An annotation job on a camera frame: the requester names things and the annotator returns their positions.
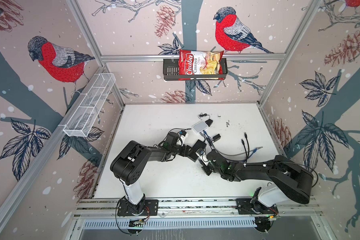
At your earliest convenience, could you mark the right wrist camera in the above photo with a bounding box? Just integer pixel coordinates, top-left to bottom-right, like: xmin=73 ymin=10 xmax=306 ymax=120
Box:
xmin=197 ymin=150 xmax=209 ymax=166

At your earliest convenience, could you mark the aluminium mounting rail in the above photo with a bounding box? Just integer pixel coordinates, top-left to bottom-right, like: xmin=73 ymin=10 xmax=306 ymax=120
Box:
xmin=72 ymin=197 xmax=324 ymax=220

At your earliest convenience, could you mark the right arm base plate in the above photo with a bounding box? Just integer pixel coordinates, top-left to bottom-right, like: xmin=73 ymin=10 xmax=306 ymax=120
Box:
xmin=236 ymin=198 xmax=279 ymax=215

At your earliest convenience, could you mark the red cassava chips bag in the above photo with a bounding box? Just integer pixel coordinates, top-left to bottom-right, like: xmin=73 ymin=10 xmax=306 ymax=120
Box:
xmin=178 ymin=50 xmax=224 ymax=76

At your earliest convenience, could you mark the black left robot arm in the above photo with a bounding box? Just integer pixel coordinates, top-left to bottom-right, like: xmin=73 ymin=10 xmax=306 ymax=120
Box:
xmin=110 ymin=128 xmax=192 ymax=216

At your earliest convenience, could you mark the grey ethernet cable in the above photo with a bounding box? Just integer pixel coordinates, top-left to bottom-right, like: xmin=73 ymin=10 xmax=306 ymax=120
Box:
xmin=205 ymin=131 xmax=264 ymax=158

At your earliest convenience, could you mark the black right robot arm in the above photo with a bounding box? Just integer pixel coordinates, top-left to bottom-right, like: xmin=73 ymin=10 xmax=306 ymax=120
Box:
xmin=199 ymin=150 xmax=314 ymax=215

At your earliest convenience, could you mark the white wire mesh shelf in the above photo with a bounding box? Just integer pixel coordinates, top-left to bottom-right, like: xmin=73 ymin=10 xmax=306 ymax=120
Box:
xmin=63 ymin=73 xmax=116 ymax=138

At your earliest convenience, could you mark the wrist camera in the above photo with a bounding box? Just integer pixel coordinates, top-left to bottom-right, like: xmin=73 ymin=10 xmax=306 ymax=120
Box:
xmin=197 ymin=150 xmax=209 ymax=166
xmin=178 ymin=130 xmax=188 ymax=146

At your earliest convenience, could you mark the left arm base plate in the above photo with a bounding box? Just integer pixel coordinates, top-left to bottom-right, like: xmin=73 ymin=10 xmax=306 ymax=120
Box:
xmin=117 ymin=197 xmax=159 ymax=217

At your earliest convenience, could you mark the black wall basket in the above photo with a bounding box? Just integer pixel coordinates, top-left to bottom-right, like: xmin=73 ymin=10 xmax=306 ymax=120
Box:
xmin=163 ymin=58 xmax=228 ymax=81

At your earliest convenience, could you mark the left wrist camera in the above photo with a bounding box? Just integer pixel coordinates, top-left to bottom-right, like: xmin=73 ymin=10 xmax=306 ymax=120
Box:
xmin=178 ymin=130 xmax=188 ymax=146

